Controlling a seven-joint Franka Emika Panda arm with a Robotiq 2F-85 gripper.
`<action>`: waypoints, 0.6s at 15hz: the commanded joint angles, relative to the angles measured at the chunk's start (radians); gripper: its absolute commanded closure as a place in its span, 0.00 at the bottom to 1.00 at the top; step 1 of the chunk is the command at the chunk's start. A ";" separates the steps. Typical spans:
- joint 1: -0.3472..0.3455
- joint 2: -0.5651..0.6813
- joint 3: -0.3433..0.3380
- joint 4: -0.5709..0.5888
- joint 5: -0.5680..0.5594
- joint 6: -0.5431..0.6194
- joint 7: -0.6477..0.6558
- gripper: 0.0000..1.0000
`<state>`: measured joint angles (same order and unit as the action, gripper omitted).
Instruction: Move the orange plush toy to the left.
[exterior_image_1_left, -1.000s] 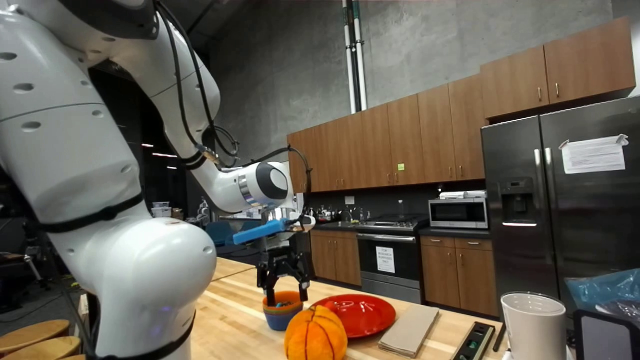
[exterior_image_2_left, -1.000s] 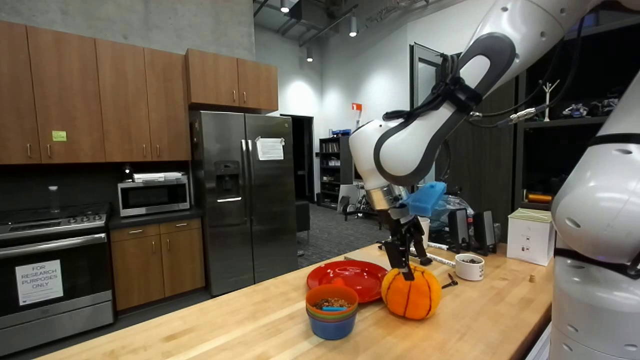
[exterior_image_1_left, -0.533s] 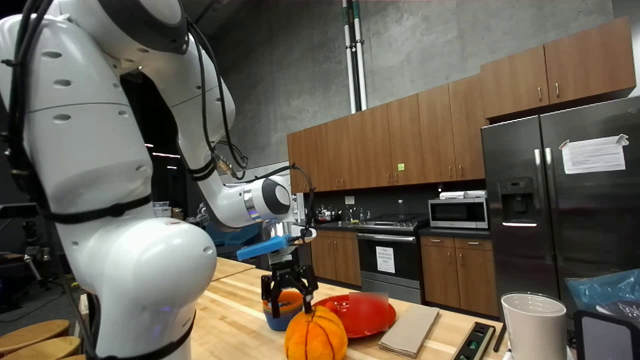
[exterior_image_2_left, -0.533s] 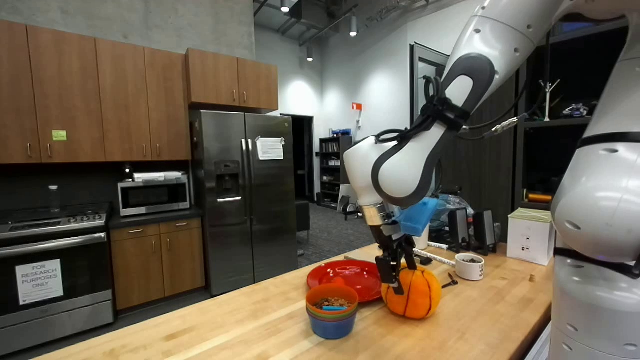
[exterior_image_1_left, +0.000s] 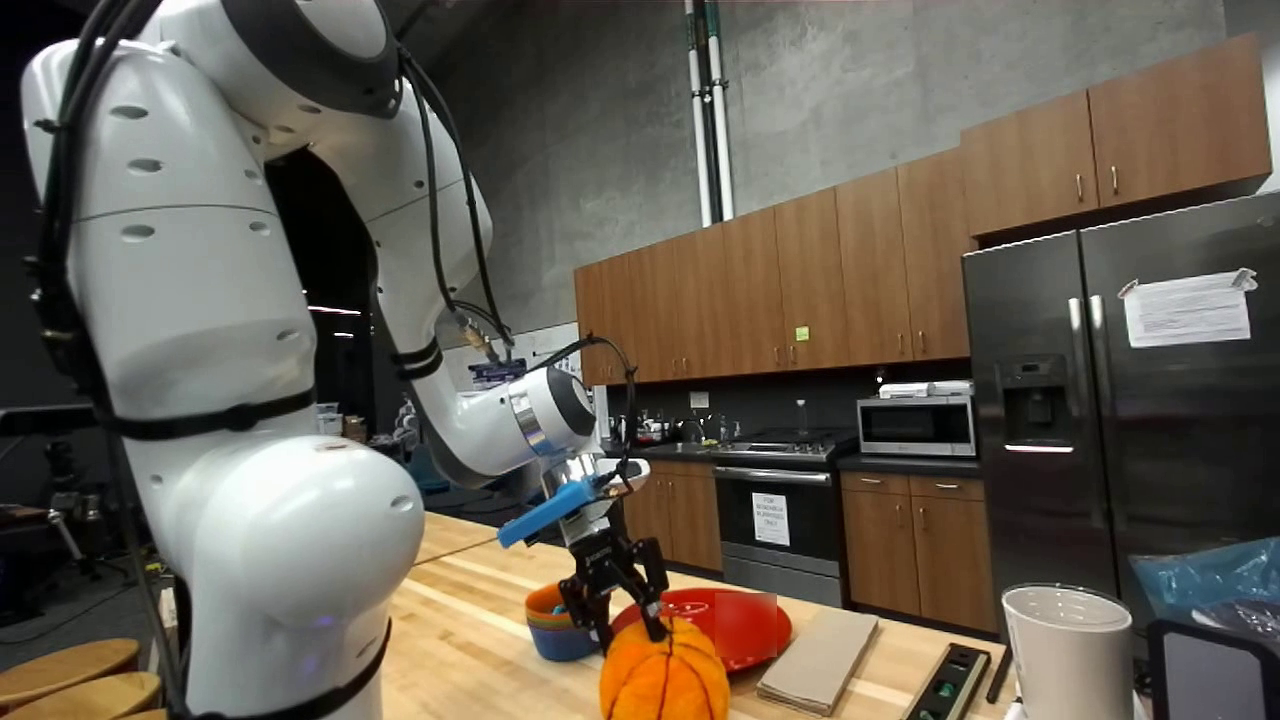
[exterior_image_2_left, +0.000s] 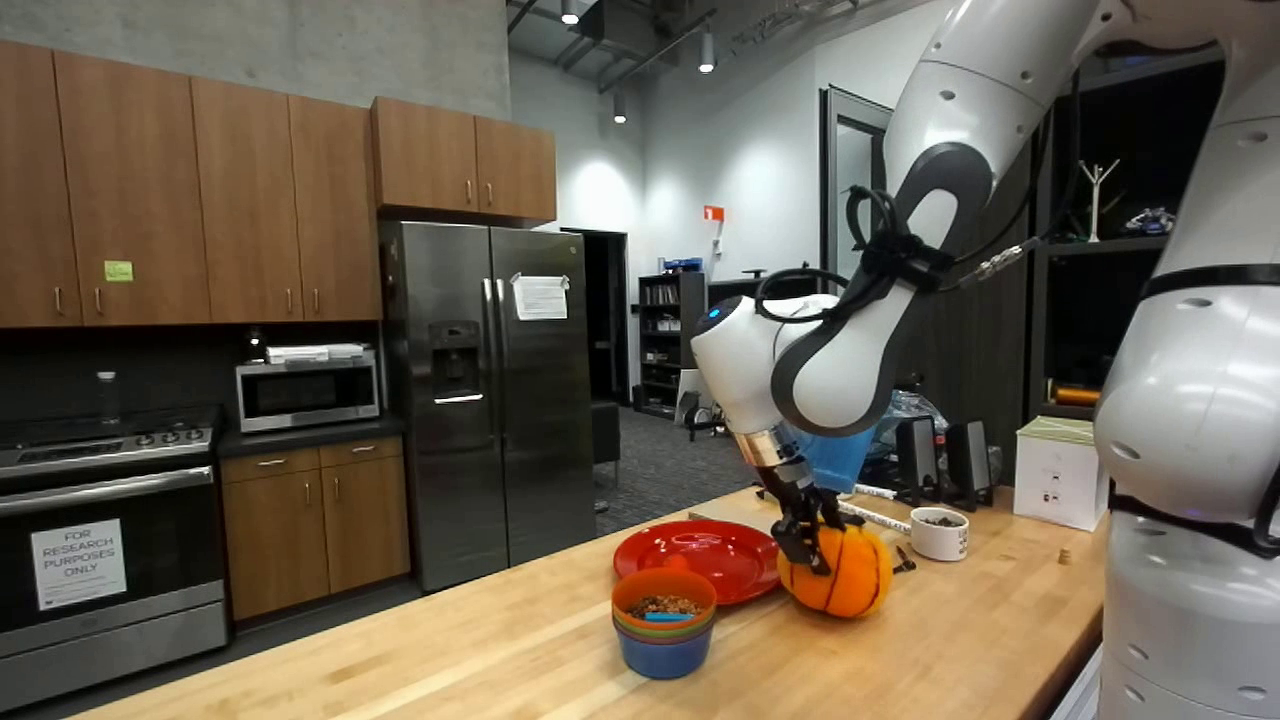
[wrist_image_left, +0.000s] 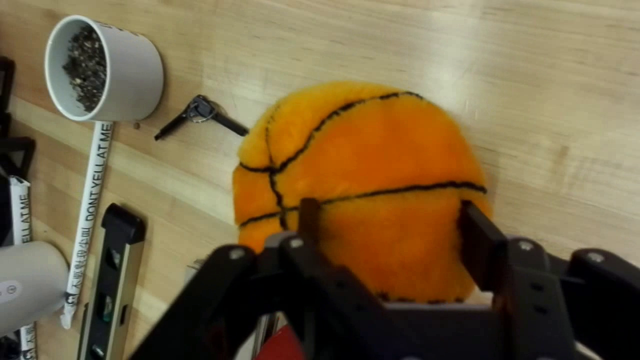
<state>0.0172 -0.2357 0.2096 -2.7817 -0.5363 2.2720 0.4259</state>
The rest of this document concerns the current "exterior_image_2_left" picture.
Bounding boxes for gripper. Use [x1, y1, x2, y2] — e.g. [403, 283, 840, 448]
[757, 455, 851, 578]

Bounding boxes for orange plush ball toy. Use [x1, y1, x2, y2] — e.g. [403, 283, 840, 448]
[778, 524, 894, 619]

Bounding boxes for blue bag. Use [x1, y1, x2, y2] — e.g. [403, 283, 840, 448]
[780, 424, 877, 494]

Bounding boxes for red plate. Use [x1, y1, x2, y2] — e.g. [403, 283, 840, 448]
[613, 519, 788, 607]

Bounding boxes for white ramekin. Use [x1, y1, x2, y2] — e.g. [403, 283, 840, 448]
[909, 506, 970, 562]

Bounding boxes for clear plastic bag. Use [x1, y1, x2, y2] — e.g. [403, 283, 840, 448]
[884, 388, 949, 441]

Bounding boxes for office chair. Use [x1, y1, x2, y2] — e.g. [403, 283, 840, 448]
[676, 368, 729, 443]

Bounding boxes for stack of coloured bowls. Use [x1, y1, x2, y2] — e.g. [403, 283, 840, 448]
[611, 567, 718, 681]

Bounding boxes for dark bookshelf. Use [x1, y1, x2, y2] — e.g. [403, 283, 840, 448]
[636, 270, 709, 420]

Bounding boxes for white cardboard box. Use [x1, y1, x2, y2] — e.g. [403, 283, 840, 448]
[1013, 416, 1110, 532]

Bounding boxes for stainless steel refrigerator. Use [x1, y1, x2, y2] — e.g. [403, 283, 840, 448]
[378, 220, 598, 593]

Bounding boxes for dark shelf unit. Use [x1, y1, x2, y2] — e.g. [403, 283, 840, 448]
[1028, 48, 1227, 422]

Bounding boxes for white paper sheet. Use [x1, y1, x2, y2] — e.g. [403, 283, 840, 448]
[510, 271, 571, 322]

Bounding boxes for white branch stand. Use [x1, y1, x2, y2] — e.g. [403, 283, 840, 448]
[1079, 157, 1122, 244]

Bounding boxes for wooden base cabinet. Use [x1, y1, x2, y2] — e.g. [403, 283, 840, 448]
[218, 435, 412, 623]

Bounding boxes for wooden cabinets over refrigerator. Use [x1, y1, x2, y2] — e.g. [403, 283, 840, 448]
[370, 96, 558, 227]

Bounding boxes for microwave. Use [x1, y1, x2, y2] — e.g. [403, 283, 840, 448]
[235, 350, 382, 435]

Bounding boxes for stack of white trays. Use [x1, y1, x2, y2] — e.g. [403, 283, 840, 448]
[264, 342, 367, 365]

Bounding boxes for stainless steel stove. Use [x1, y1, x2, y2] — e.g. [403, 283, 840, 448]
[0, 404, 230, 712]

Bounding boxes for white printed sign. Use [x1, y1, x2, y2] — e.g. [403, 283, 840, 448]
[30, 517, 129, 612]

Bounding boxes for dark door frame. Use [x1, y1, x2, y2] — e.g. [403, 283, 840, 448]
[819, 85, 894, 293]

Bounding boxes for row of wooden wall cabinets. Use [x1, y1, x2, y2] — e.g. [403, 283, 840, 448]
[0, 39, 384, 330]

